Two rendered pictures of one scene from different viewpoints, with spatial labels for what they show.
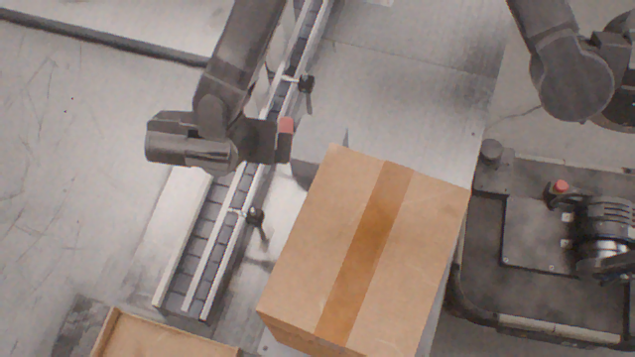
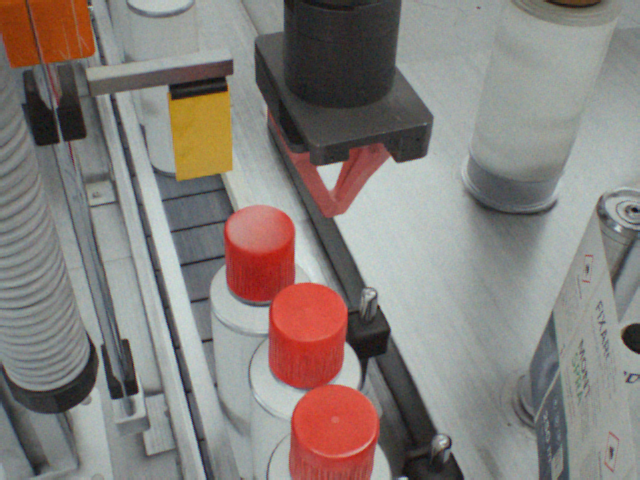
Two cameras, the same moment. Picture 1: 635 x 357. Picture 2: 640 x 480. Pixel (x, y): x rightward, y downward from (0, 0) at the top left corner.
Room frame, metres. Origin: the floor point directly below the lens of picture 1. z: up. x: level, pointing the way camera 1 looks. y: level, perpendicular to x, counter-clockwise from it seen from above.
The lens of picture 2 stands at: (1.33, -0.30, 1.34)
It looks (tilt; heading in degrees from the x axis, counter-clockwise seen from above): 46 degrees down; 132
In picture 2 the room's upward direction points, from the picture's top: 3 degrees clockwise
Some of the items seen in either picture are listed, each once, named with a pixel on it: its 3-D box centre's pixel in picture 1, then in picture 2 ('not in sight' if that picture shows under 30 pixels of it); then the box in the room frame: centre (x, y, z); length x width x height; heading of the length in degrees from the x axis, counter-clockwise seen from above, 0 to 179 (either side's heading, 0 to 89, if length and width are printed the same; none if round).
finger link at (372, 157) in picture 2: not in sight; (328, 141); (1.10, -0.04, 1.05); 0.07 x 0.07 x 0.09; 64
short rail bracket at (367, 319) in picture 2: not in sight; (362, 343); (1.14, -0.03, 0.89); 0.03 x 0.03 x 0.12; 63
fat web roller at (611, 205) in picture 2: not in sight; (582, 321); (1.25, 0.03, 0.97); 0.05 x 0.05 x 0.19
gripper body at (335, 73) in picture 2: not in sight; (340, 45); (1.11, -0.04, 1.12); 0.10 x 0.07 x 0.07; 154
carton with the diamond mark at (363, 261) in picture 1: (365, 272); not in sight; (0.30, -0.06, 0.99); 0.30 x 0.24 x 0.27; 149
